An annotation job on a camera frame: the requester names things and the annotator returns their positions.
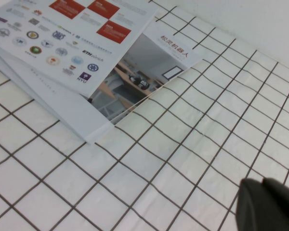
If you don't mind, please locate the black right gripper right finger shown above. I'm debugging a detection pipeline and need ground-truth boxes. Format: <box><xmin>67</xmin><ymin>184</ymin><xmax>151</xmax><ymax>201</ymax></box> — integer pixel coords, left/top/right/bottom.
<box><xmin>263</xmin><ymin>178</ymin><xmax>289</xmax><ymax>231</ymax></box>

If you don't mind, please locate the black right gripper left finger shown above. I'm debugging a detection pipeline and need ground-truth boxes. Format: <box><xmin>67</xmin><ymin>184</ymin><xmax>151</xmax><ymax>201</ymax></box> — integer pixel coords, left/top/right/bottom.
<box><xmin>236</xmin><ymin>178</ymin><xmax>289</xmax><ymax>231</ymax></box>

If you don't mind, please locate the AgileX brochure with logo pages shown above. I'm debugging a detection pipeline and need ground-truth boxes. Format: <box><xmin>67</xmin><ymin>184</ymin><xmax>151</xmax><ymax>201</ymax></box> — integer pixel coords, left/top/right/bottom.
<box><xmin>0</xmin><ymin>0</ymin><xmax>159</xmax><ymax>97</ymax></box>

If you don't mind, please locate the white black-grid tablecloth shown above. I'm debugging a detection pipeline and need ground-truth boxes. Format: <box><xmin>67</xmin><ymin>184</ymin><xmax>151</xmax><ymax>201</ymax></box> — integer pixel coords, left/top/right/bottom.
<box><xmin>0</xmin><ymin>0</ymin><xmax>289</xmax><ymax>231</ymax></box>

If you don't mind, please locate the AgileX brochure with classroom cover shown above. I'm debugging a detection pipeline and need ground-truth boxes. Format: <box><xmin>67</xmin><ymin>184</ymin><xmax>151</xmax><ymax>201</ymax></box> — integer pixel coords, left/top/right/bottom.
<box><xmin>0</xmin><ymin>19</ymin><xmax>202</xmax><ymax>145</ymax></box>

